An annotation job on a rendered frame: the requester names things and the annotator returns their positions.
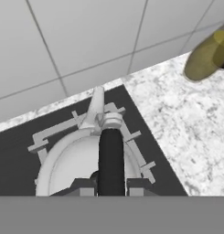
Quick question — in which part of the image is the white kettle with black handle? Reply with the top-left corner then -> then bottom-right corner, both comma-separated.
35,86 -> 144,197

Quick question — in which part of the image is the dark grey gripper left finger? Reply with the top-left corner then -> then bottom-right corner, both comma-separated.
51,177 -> 99,197

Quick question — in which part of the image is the olive green bottle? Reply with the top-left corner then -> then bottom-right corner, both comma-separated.
183,20 -> 224,83

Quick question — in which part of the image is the black hob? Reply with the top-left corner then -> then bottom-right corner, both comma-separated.
0,83 -> 189,197

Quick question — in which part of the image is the grey burner grate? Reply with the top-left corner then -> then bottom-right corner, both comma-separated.
27,102 -> 157,186

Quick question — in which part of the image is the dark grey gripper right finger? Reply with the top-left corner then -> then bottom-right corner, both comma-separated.
125,178 -> 160,197

